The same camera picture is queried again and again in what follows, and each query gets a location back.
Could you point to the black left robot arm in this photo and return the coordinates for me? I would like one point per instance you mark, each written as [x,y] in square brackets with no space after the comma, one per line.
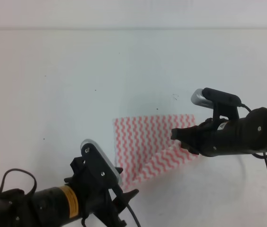
[53,207]

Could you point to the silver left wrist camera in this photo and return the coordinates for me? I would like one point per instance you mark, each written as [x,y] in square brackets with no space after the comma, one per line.
[99,165]

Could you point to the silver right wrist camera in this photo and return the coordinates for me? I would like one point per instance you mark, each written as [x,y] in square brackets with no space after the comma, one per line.
[222,103]

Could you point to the pink white wavy striped towel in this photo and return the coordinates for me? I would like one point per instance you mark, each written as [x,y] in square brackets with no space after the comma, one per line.
[144,148]

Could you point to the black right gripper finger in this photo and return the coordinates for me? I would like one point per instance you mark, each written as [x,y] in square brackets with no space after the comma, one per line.
[186,135]
[191,146]

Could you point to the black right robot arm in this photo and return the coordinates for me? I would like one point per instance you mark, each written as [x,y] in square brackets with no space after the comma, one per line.
[250,133]

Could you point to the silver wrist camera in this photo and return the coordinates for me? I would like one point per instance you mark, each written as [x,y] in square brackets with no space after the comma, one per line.
[99,165]
[222,103]

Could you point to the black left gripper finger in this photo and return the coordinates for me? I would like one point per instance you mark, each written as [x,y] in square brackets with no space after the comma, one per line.
[119,177]
[122,199]

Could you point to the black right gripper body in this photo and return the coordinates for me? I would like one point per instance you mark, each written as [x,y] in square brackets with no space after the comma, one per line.
[215,138]

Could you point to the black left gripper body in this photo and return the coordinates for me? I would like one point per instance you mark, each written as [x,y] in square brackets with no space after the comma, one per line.
[92,197]

